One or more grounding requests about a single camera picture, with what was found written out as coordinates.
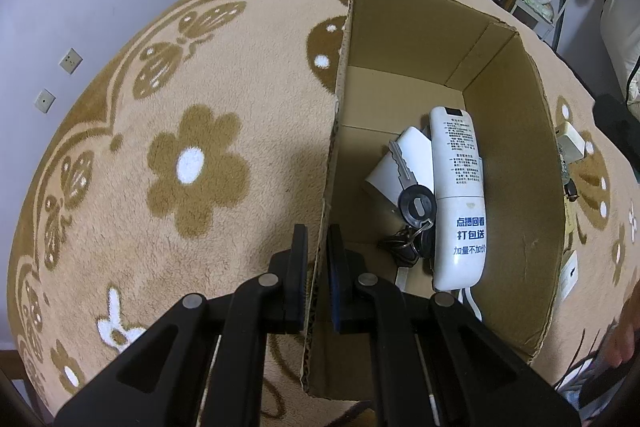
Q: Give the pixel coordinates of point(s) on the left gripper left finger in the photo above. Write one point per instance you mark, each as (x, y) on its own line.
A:
(202, 362)

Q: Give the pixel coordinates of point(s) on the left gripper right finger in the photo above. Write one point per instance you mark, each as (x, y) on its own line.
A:
(433, 362)

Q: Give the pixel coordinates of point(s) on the white tube with blue text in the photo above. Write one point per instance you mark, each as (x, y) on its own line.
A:
(461, 224)

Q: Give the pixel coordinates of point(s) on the key bunch with rings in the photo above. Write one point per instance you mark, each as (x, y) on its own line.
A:
(416, 239)

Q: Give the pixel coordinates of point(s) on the black car key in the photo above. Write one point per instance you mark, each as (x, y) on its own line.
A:
(570, 191)

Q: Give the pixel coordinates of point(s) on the brown cardboard box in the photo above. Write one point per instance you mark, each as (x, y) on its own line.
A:
(460, 85)

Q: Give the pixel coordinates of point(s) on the white charger plug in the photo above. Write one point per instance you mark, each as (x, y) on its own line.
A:
(570, 142)

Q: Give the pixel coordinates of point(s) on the wall socket plate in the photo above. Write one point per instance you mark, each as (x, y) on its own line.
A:
(70, 62)
(44, 101)

